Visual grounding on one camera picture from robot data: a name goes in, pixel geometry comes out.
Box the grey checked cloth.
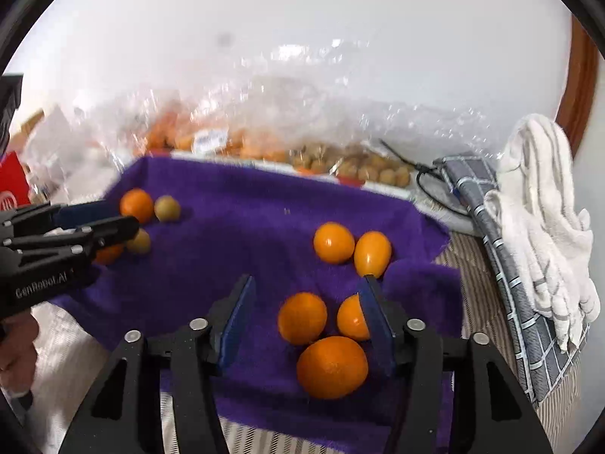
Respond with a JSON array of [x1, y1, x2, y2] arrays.
[[432, 151, 591, 407]]

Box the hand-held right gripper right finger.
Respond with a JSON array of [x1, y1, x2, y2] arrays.
[[358, 275, 554, 454]]

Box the pile of bagged oranges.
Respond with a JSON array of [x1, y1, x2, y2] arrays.
[[142, 112, 291, 162]]

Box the black cable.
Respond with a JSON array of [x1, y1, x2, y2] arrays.
[[380, 139, 468, 216]]

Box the striped bed sheet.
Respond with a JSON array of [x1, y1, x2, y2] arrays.
[[0, 234, 582, 454]]

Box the red packet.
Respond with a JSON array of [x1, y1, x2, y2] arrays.
[[0, 151, 31, 209]]

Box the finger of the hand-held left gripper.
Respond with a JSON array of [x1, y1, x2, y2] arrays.
[[0, 216, 141, 266], [0, 200, 114, 241]]

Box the person's left hand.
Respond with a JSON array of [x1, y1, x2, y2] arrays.
[[0, 314, 39, 395]]

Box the small yellowish round fruit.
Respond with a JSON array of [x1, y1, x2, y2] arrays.
[[125, 228, 152, 255], [154, 195, 182, 222]]

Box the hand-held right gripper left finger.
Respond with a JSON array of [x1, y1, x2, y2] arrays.
[[59, 273, 258, 454]]

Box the brown wooden door frame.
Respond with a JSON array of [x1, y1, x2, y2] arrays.
[[555, 14, 600, 152]]

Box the crumpled white plastic packaging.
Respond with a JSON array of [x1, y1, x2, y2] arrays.
[[14, 104, 124, 205]]

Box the bunch of bagged longans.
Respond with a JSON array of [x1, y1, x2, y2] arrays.
[[289, 144, 411, 187]]

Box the purple towel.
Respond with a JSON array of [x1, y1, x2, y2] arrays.
[[50, 155, 461, 454]]

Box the white striped towel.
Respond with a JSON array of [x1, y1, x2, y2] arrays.
[[484, 113, 601, 351]]

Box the white barcode label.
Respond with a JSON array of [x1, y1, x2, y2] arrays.
[[193, 130, 228, 155]]

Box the brown cardboard piece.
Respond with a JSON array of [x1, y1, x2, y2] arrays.
[[21, 110, 46, 136]]

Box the large orange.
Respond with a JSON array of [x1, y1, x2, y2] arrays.
[[296, 336, 369, 400]]

